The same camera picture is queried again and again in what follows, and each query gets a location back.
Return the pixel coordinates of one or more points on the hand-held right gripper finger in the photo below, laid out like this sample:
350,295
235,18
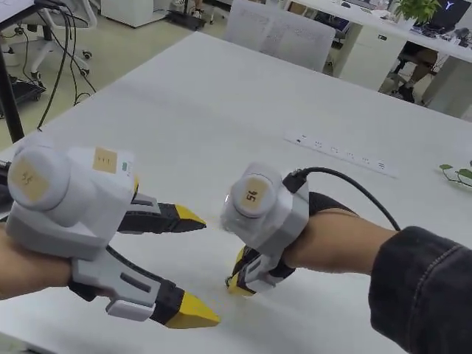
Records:
254,274

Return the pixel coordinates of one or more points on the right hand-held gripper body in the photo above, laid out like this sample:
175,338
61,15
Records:
273,217

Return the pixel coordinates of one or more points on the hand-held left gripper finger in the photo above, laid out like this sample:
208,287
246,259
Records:
147,295
166,219

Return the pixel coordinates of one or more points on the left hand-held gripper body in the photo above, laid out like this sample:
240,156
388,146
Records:
92,191

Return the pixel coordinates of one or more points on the person's right forearm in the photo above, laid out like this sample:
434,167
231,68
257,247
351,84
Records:
424,287

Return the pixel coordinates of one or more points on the person's right hand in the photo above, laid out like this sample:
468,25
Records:
324,243

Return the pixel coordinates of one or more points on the person's left hand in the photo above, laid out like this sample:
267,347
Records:
33,265

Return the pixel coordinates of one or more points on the white power strip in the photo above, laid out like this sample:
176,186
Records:
343,153

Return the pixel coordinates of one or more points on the black table leg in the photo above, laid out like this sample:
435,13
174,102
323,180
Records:
9,96

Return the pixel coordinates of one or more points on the white wheeled office chair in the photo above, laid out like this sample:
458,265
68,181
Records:
55,26

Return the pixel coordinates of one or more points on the white cabinet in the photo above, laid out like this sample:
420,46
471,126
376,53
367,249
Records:
129,11

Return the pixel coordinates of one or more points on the green plant leaves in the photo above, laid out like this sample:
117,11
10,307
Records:
459,175

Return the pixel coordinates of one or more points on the white office desk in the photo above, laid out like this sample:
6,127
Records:
372,44

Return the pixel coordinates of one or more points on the green potted plant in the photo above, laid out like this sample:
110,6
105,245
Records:
418,9

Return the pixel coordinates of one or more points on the black computer monitor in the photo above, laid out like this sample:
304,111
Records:
444,13

